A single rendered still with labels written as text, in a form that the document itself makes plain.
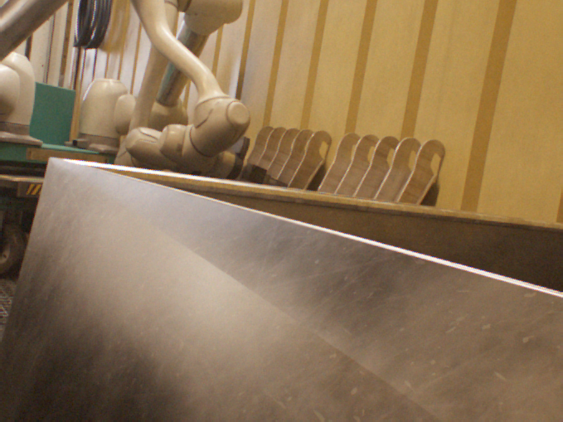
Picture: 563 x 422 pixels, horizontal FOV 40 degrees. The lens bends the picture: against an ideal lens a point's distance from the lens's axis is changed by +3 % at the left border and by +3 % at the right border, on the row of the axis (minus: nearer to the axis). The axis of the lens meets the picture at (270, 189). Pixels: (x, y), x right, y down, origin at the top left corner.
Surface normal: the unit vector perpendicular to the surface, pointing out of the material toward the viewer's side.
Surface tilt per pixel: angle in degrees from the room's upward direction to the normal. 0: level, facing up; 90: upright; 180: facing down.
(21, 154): 90
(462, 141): 90
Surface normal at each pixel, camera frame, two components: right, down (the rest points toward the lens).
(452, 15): -0.87, -0.11
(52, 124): 0.89, 0.16
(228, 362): -0.59, -0.62
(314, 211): 0.58, 0.08
